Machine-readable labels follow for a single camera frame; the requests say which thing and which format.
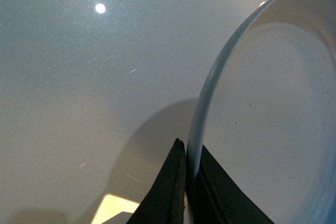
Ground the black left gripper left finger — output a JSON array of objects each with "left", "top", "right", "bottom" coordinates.
[{"left": 128, "top": 138, "right": 186, "bottom": 224}]

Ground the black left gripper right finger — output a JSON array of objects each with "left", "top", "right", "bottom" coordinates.
[{"left": 186, "top": 146, "right": 273, "bottom": 223}]

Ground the white round plate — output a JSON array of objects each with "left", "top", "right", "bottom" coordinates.
[{"left": 187, "top": 0, "right": 335, "bottom": 223}]

